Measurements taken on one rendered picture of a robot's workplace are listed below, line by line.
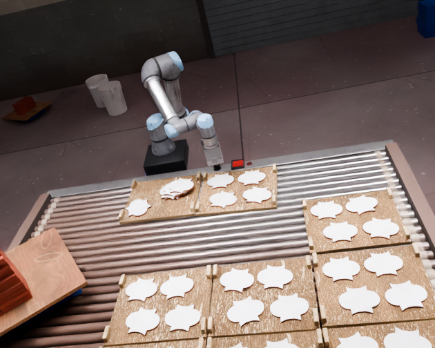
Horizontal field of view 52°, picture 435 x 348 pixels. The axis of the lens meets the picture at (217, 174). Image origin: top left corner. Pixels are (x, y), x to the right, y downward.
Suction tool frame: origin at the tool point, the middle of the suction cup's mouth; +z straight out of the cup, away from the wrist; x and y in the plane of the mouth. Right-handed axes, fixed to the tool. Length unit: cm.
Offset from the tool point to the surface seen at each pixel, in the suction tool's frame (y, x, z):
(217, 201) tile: -2.7, -17.8, 8.0
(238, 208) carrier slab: 7.6, -25.5, 9.0
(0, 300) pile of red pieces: -91, -76, -9
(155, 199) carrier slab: -37.1, -4.1, 9.0
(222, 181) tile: 1.1, -1.1, 8.0
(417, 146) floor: 163, 128, 103
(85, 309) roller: -64, -71, 11
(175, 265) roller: -24, -55, 11
